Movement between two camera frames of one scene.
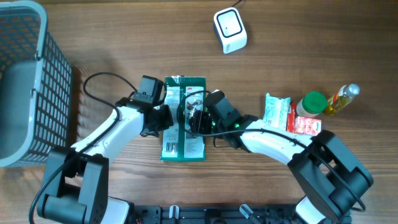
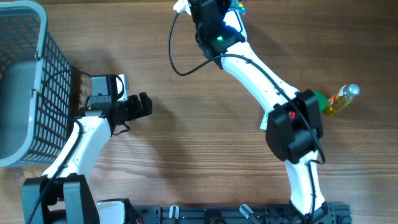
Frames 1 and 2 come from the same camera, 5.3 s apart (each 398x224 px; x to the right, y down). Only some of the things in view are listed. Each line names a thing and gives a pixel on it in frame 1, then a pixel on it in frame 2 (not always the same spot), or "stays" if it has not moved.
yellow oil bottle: [342, 98] stays
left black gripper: [167, 121] to [135, 111]
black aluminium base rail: [214, 214] stays
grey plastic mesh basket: [35, 86] stays
